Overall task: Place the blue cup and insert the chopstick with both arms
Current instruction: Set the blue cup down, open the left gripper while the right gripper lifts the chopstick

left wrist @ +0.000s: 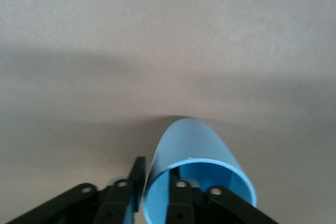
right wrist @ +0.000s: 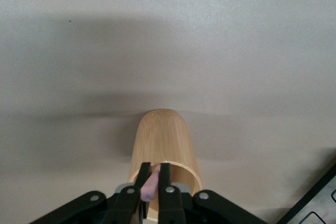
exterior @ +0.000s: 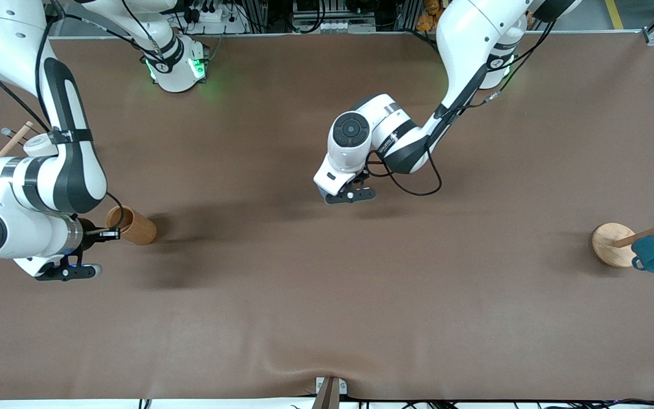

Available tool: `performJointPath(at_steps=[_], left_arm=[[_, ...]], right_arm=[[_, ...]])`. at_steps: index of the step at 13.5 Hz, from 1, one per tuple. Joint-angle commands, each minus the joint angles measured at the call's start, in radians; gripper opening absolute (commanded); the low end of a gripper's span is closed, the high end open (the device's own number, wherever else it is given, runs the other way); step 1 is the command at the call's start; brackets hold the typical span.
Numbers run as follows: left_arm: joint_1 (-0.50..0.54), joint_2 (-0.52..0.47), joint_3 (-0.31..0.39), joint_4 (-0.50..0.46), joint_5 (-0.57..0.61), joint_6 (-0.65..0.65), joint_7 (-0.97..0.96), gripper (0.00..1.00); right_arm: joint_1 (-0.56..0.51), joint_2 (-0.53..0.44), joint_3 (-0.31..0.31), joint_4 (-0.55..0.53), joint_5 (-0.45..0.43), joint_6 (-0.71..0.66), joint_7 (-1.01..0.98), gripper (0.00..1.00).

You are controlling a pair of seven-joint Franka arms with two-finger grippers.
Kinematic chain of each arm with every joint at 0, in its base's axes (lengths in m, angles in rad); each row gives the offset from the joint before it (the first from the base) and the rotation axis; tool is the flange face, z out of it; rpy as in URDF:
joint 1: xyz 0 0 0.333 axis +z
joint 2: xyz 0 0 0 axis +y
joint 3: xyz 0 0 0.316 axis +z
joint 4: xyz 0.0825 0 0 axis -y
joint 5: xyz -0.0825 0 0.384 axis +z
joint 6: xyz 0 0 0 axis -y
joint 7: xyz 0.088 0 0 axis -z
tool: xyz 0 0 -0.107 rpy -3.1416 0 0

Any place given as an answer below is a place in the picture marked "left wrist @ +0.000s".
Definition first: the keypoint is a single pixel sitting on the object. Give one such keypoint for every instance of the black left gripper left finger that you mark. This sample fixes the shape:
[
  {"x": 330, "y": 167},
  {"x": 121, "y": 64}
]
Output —
[{"x": 113, "y": 203}]

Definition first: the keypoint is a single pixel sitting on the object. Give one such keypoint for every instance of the light blue plastic cup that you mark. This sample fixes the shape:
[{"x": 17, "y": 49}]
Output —
[{"x": 194, "y": 142}]

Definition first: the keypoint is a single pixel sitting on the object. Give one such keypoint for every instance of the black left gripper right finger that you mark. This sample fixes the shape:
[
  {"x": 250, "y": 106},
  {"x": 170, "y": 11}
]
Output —
[{"x": 183, "y": 205}]

